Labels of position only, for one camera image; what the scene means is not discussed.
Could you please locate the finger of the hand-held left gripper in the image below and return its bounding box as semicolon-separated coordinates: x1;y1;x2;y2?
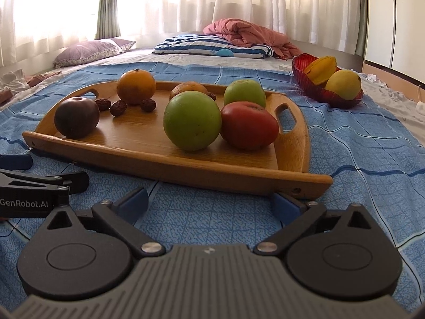
0;154;34;171
0;170;90;195

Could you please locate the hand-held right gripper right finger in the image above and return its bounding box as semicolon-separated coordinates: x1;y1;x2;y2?
253;192;383;256

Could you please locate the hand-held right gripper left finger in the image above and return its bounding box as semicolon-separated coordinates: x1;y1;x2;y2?
46;186;167;258

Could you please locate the wooden tray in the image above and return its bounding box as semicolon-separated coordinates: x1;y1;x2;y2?
22;80;333;200

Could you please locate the dark purple apple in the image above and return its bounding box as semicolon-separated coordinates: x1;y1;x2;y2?
54;96;100;138

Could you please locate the red tomato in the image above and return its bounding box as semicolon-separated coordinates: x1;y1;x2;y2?
220;101;279;150

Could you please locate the large green apple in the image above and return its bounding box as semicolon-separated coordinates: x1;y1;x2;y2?
163;91;222;152

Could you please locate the large orange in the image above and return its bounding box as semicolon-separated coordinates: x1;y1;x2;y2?
116;69;156;106

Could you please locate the small green apple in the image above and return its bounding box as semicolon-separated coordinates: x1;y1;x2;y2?
223;80;267;108

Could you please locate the small orange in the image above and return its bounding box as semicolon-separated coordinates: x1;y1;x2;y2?
169;82;209;102

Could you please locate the white garment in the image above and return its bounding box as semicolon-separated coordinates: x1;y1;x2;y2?
0;69;30;94

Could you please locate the blue checked blanket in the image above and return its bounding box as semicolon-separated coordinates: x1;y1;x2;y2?
0;63;425;306

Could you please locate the brown cloth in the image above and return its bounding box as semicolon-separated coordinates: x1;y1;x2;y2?
27;71;62;85

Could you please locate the red glass bowl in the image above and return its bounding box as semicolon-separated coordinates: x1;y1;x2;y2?
292;53;364;109

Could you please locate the purple pillow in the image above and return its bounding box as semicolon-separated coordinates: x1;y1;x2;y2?
53;38;137;69

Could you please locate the yellow mango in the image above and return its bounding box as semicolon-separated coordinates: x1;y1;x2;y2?
325;69;362;101

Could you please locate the yellow starfruit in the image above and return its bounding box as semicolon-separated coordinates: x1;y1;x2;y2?
304;56;337;86

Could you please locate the white crumpled cloth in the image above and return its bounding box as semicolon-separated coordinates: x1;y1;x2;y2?
365;73;425;123

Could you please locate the blue striped pillow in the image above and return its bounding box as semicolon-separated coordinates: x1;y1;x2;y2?
153;34;276;60

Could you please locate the grey-green curtain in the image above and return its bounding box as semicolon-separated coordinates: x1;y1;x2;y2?
355;0;370;58
95;0;121;40

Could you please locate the pink quilt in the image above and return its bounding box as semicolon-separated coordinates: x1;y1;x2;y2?
203;18;303;61

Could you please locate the white wardrobe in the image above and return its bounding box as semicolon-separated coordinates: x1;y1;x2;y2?
365;0;425;83

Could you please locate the dark bed frame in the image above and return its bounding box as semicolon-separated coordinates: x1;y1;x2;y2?
329;51;366;73

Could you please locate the white charger cable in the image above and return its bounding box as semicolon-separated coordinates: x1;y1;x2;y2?
415;85;425;114

